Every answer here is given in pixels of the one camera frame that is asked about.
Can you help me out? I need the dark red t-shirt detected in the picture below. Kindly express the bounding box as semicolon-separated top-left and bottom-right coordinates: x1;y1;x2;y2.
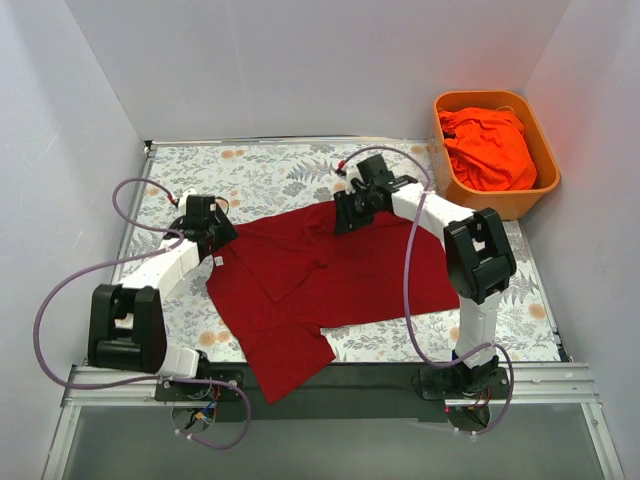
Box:
206;202;459;404

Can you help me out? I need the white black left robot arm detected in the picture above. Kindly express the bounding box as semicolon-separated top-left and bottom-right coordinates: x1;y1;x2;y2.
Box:
88;203;238;400

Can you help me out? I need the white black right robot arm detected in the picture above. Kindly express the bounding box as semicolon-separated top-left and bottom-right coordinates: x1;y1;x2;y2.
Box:
334;179;517;398

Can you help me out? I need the floral patterned table mat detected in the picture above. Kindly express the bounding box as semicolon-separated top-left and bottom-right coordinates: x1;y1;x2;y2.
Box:
143;141;561;362

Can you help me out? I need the bright orange t-shirt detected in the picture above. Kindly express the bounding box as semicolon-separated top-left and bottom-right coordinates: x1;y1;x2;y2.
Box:
438;107;537;192

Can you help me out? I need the orange plastic basket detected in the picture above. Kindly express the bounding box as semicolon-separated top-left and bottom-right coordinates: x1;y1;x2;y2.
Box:
429;90;561;221

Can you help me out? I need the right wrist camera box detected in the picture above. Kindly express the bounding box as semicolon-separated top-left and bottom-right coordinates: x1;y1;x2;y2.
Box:
346;154;395;189

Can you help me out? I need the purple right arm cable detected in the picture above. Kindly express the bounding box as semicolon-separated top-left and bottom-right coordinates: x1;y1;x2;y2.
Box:
335;146;514;437

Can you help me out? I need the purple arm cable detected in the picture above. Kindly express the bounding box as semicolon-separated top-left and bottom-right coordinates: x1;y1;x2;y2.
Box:
335;146;514;437
32;177;251;450

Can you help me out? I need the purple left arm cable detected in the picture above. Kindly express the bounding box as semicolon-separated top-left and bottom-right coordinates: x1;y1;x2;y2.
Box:
32;177;251;450

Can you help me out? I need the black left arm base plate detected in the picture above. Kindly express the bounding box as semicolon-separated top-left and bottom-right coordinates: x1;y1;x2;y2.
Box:
154;369;244;402

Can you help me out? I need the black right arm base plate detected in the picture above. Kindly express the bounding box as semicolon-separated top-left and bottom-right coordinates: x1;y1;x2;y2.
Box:
411;363;510;403

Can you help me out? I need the aluminium front frame rail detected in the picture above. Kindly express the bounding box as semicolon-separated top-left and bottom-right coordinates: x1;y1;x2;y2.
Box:
62;362;601;406

